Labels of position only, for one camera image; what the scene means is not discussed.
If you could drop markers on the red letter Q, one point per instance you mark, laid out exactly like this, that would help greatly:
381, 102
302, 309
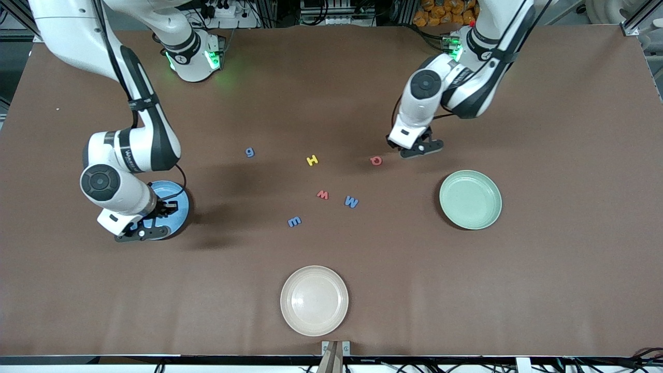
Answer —
372, 160

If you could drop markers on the blue letter M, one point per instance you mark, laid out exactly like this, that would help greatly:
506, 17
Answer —
351, 202

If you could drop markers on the blue letter e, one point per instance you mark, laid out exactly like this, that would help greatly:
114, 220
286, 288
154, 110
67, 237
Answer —
294, 221

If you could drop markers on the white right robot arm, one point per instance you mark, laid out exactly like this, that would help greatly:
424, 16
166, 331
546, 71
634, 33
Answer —
119, 194

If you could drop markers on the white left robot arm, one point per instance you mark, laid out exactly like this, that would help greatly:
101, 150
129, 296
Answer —
419, 111

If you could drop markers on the blue plate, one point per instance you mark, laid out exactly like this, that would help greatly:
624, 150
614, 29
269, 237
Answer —
166, 189

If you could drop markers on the green plate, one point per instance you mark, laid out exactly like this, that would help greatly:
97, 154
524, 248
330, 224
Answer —
470, 200

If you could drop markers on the yellow capital letter H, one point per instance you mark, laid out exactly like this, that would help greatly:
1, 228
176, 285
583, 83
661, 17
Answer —
312, 160

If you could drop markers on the red letter w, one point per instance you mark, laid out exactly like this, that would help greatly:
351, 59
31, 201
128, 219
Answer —
322, 196

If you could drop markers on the orange snack bags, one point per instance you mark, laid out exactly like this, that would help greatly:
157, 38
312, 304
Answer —
427, 15

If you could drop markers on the beige plate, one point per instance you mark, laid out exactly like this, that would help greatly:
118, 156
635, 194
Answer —
314, 300

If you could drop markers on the white power strip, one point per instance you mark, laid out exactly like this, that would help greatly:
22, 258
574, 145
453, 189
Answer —
238, 20

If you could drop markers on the brown table cover sheet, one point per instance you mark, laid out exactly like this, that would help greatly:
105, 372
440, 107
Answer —
570, 285

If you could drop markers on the metal mount bracket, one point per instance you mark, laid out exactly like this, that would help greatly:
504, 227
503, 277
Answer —
335, 348

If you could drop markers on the aluminium frame profile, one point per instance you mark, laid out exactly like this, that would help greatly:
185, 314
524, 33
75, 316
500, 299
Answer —
18, 15
633, 28

